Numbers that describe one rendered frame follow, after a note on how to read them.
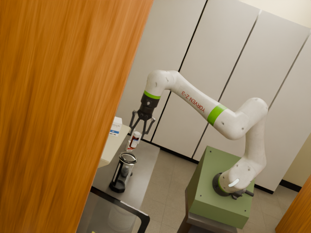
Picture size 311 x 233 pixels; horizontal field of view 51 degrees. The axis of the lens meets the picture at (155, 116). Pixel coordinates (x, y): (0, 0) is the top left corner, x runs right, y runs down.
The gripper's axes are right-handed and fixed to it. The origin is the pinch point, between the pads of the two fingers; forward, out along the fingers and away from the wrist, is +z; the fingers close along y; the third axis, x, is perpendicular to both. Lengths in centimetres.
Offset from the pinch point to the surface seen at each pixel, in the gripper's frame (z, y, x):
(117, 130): -23, -6, -47
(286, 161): 74, 188, 243
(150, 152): 37, 12, 56
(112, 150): -20, -4, -58
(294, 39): -72, 121, 244
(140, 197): 36.6, 15.6, 0.4
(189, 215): 36, 47, 2
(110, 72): -53, -10, -74
